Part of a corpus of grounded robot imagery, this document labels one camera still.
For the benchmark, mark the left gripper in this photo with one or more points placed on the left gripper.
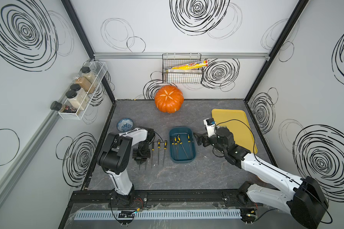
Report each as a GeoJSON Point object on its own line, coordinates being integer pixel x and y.
{"type": "Point", "coordinates": [143, 158]}

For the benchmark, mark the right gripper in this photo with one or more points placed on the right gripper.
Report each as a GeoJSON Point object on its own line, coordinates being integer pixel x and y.
{"type": "Point", "coordinates": [199, 139]}

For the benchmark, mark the teal plastic storage box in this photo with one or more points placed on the teal plastic storage box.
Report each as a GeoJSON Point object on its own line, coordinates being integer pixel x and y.
{"type": "Point", "coordinates": [183, 131]}

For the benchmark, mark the black yellow file tool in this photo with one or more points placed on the black yellow file tool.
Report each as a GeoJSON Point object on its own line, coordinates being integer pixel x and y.
{"type": "Point", "coordinates": [164, 151]}

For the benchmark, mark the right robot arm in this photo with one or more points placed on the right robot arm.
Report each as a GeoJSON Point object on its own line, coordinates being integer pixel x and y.
{"type": "Point", "coordinates": [302, 198]}

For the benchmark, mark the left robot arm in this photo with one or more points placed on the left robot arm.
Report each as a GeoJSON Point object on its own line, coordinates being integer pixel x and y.
{"type": "Point", "coordinates": [117, 151]}

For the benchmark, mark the blue white patterned bowl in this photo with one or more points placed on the blue white patterned bowl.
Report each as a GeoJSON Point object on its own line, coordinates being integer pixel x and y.
{"type": "Point", "coordinates": [125, 125]}

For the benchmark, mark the yellow plastic tray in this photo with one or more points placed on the yellow plastic tray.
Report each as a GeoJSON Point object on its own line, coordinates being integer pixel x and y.
{"type": "Point", "coordinates": [237, 123]}

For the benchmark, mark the orange pumpkin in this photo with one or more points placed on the orange pumpkin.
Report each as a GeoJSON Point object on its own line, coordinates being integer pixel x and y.
{"type": "Point", "coordinates": [169, 99]}

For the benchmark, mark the yellow snack package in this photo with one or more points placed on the yellow snack package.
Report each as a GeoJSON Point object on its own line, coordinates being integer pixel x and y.
{"type": "Point", "coordinates": [190, 66]}

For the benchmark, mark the spice jar cream powder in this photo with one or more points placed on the spice jar cream powder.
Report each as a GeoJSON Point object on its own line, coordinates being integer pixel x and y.
{"type": "Point", "coordinates": [76, 100]}

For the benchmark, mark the spice jar brown powder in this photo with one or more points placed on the spice jar brown powder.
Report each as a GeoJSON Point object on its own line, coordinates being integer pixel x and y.
{"type": "Point", "coordinates": [84, 83]}

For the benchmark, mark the spice jar white powder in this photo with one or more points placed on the spice jar white powder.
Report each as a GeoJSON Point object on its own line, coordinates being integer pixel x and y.
{"type": "Point", "coordinates": [80, 91]}

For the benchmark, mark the small dark spice bottle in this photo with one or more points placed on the small dark spice bottle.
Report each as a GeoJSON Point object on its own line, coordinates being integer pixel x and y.
{"type": "Point", "coordinates": [61, 107]}

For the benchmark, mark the spice jar beige powder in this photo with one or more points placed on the spice jar beige powder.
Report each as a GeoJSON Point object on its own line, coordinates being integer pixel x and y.
{"type": "Point", "coordinates": [89, 75]}

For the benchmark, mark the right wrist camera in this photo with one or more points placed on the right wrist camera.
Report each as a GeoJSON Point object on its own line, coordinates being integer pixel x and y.
{"type": "Point", "coordinates": [210, 125]}

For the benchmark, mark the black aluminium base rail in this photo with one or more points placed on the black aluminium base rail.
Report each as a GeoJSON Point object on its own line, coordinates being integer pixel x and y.
{"type": "Point", "coordinates": [149, 198]}

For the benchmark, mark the black wire wall basket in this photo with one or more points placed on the black wire wall basket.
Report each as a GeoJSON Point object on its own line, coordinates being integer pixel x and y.
{"type": "Point", "coordinates": [170, 60]}

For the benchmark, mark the grey slotted cable duct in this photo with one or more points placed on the grey slotted cable duct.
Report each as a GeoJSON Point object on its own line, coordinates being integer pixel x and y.
{"type": "Point", "coordinates": [158, 214]}

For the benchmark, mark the clear acrylic wall shelf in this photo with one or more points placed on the clear acrylic wall shelf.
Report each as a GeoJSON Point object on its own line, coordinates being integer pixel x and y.
{"type": "Point", "coordinates": [95, 99]}

